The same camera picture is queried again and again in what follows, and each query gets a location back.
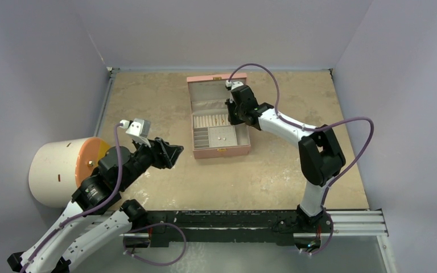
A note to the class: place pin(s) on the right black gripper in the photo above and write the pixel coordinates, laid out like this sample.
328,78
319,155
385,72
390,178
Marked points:
234,112

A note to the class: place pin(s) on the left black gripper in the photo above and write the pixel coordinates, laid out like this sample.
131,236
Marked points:
168,152

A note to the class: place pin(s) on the pink jewelry box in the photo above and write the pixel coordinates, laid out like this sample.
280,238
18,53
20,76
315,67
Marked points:
209,115

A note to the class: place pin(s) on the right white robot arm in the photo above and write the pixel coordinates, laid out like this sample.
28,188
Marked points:
320,155

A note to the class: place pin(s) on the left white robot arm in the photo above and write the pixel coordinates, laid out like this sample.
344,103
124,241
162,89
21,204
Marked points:
68,242

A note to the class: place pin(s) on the white cylinder orange lid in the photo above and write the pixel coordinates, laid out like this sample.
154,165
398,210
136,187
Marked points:
58,168

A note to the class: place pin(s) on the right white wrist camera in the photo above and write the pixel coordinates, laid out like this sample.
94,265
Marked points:
230,85

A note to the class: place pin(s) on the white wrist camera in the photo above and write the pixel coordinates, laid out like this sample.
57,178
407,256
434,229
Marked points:
230,85
137,130

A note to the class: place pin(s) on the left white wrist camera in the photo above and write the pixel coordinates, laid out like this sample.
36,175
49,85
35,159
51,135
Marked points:
137,130

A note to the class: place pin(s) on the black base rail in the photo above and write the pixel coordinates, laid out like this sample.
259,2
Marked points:
280,227

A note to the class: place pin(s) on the aluminium rail frame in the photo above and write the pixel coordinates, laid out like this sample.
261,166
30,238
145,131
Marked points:
358,223

